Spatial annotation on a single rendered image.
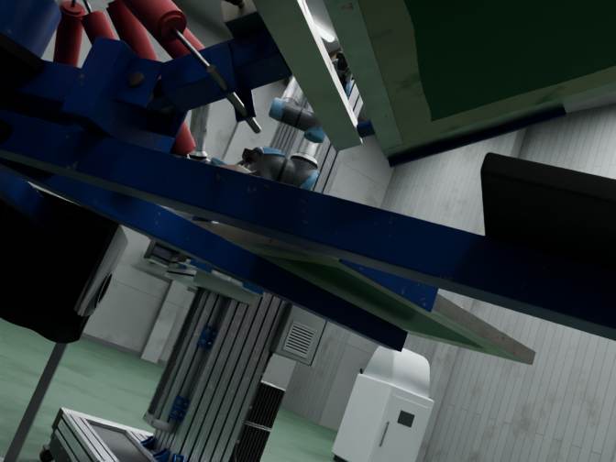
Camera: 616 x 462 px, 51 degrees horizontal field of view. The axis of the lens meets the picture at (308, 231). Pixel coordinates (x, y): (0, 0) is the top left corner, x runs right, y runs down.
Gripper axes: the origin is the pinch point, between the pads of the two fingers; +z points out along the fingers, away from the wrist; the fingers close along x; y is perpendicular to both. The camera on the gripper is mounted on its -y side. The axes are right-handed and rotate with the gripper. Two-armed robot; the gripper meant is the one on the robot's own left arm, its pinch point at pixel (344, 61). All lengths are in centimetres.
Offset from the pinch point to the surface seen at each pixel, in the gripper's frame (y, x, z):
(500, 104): 48, -17, 98
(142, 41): 45, 43, 77
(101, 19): 39, 54, 70
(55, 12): 46, 57, 84
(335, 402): 157, -210, -990
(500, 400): 89, -392, -720
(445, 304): 75, -30, 49
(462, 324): 77, -37, 44
